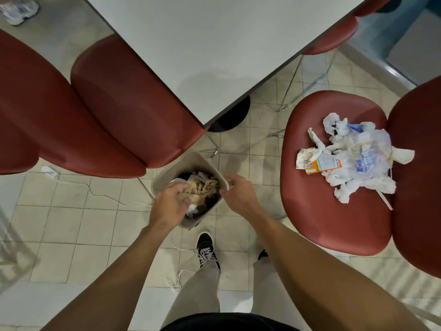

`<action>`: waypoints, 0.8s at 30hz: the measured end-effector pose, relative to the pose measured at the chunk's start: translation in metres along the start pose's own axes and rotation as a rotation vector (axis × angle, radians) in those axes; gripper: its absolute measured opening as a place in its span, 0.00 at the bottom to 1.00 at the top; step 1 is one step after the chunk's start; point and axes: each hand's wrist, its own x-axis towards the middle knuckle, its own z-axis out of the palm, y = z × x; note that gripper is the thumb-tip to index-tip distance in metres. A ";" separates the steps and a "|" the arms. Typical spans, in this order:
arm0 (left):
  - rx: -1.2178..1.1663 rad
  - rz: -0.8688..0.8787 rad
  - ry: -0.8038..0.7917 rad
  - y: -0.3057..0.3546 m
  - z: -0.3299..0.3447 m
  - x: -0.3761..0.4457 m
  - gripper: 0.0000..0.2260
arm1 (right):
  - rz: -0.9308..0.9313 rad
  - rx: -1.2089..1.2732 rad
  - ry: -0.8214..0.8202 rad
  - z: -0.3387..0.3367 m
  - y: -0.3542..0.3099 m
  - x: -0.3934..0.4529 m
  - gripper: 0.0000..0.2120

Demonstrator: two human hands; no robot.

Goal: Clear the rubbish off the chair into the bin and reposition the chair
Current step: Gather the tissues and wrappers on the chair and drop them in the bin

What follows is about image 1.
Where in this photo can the person's right hand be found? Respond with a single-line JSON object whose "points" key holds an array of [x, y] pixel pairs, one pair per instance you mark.
{"points": [[243, 199]]}

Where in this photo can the black round table base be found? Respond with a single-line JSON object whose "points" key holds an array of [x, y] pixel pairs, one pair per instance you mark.
{"points": [[234, 115]]}

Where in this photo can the person's right forearm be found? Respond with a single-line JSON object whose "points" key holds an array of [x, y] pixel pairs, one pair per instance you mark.
{"points": [[317, 272]]}

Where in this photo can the brown paper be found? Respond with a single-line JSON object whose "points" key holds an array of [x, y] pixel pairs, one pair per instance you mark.
{"points": [[203, 187]]}

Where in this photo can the crumpled white tissue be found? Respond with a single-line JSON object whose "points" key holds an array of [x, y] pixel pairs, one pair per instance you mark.
{"points": [[358, 184], [403, 155], [335, 124]]}

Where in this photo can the dark trash in bin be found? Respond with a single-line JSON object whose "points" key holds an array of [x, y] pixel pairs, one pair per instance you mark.
{"points": [[206, 205]]}

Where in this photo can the person's left forearm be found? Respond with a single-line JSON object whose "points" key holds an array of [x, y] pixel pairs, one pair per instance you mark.
{"points": [[117, 279]]}

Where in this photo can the beige plastic trash bin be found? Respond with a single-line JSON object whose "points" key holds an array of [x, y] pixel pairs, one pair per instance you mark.
{"points": [[193, 161]]}

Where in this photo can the person's black shirt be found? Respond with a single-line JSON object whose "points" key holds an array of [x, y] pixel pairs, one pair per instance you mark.
{"points": [[234, 322]]}

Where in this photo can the person's left hand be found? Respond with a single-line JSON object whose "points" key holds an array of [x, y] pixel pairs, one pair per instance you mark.
{"points": [[167, 208]]}

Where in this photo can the patterned paper wrapper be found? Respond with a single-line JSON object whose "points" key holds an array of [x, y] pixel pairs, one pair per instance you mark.
{"points": [[305, 157]]}

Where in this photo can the person's beige trousers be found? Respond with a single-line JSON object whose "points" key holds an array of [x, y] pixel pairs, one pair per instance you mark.
{"points": [[201, 293]]}

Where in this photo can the twisted white paper strip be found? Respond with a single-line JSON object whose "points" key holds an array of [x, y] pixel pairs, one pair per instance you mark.
{"points": [[317, 143]]}

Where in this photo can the person's black left shoe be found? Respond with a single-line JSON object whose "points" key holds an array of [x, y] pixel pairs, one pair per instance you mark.
{"points": [[207, 251]]}

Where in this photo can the white printed plastic bag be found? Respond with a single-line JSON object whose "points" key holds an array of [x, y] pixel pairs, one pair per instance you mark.
{"points": [[367, 151]]}

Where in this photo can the person's black shoe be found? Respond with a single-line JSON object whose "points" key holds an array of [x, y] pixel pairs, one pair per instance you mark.
{"points": [[263, 255], [207, 251]]}

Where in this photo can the person's left thumb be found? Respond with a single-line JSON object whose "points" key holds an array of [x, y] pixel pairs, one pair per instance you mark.
{"points": [[185, 203]]}

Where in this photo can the person's black right shoe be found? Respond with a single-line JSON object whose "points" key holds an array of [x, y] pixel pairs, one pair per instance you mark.
{"points": [[263, 255]]}

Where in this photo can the person's right thumb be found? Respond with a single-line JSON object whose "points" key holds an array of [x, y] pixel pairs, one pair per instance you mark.
{"points": [[226, 194]]}

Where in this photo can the red cushioned chair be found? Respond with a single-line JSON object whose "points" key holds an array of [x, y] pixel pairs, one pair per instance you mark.
{"points": [[418, 189], [131, 110], [336, 36], [374, 5], [44, 117], [320, 210]]}

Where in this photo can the orange drink carton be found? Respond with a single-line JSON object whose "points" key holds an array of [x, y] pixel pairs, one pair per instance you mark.
{"points": [[325, 164]]}

